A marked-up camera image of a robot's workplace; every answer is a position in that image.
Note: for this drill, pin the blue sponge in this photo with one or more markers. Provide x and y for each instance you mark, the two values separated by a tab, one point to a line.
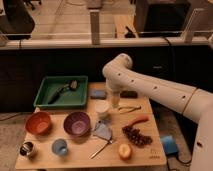
98	94

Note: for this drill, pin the black rectangular block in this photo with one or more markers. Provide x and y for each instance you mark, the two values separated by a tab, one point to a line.
129	94

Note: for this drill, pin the white cup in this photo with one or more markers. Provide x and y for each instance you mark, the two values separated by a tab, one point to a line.
102	108

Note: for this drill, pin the bunch of dark grapes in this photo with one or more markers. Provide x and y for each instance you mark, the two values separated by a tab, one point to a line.
136	137

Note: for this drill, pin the blue cup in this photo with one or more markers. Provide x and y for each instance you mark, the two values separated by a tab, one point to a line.
59	147

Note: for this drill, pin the black office chair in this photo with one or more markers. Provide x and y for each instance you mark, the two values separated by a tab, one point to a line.
16	23

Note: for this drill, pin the grey slanted post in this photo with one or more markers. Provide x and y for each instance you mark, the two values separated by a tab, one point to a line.
192	24

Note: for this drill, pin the halved peach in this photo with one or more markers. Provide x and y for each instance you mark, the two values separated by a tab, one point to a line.
125	151

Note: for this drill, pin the black handled brush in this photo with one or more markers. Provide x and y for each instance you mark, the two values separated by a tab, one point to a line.
72	86

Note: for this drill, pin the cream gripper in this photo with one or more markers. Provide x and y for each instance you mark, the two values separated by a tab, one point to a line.
115	98

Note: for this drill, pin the red bowl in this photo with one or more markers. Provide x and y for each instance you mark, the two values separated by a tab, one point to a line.
38	123

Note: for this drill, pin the black cabinet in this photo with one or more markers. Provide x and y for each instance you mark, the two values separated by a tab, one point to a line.
160	15

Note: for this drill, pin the purple bowl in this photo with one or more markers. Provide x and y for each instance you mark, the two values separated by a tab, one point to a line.
77	124

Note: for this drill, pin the grey blue cloth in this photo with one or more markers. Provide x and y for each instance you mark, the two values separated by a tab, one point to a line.
102	131

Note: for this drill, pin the small metal tin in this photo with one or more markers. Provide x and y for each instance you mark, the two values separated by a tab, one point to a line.
27	149

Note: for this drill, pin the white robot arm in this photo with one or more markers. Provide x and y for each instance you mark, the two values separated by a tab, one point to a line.
193	103

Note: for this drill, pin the grey metal post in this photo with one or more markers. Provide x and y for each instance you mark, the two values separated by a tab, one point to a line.
95	27

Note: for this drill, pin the green plastic tray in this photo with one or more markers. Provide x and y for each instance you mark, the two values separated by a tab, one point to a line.
68	99

